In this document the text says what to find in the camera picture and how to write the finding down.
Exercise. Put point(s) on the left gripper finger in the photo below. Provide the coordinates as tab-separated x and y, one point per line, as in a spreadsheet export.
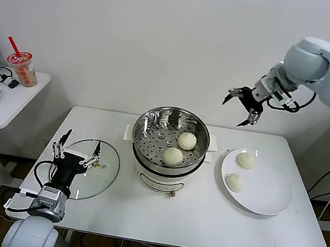
60	149
91	160

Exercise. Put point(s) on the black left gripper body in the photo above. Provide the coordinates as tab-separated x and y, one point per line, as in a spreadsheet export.
66	168

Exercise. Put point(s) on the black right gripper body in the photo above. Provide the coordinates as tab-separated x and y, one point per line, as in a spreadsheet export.
250	100

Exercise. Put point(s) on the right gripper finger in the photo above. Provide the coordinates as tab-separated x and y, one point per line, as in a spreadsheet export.
234	93
254	117

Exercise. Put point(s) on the white steamed baozi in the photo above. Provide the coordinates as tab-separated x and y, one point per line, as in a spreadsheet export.
246	161
234	182
172	156
187	141

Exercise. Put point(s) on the stainless steel steamer basket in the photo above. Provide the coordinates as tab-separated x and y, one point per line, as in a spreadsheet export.
143	120

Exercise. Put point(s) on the white side table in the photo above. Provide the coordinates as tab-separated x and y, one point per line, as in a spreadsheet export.
15	107

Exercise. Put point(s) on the white round plate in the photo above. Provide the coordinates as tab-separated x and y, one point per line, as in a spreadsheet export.
266	191

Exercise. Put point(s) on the small black device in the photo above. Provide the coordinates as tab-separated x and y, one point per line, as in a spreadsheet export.
13	84

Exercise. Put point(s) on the bubble tea plastic cup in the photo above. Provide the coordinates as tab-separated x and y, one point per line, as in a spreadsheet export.
26	73

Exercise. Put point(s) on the red drinking straw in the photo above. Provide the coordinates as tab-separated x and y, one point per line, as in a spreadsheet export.
13	46

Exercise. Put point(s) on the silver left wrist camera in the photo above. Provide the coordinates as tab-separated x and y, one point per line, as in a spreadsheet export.
51	195

